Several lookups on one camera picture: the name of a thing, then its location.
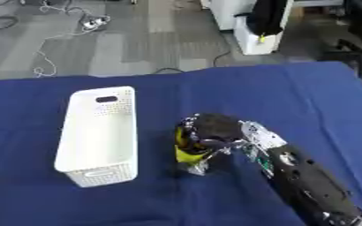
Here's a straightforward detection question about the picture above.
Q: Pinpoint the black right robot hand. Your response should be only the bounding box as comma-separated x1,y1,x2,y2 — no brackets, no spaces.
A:
175,112,249,177

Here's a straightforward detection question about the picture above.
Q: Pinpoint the yellow toy object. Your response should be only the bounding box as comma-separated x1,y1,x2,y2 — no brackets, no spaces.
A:
173,126,215,164

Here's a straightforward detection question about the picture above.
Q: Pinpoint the white perforated plastic basket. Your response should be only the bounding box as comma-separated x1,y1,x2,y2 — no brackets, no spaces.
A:
52,86,140,188

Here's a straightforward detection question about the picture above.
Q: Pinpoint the black garment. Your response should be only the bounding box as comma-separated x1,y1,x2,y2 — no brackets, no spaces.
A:
247,0,290,37

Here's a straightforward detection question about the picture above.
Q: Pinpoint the white power strip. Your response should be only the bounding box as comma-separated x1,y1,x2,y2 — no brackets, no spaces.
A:
80,16,113,30

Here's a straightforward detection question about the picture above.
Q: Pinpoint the black office chair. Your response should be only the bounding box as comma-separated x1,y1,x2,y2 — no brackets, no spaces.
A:
317,0,362,79

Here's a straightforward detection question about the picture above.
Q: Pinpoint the black cable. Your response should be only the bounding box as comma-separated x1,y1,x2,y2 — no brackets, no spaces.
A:
151,32,234,74

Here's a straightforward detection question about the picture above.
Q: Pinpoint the white cable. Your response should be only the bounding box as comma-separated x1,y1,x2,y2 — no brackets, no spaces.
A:
31,0,109,79

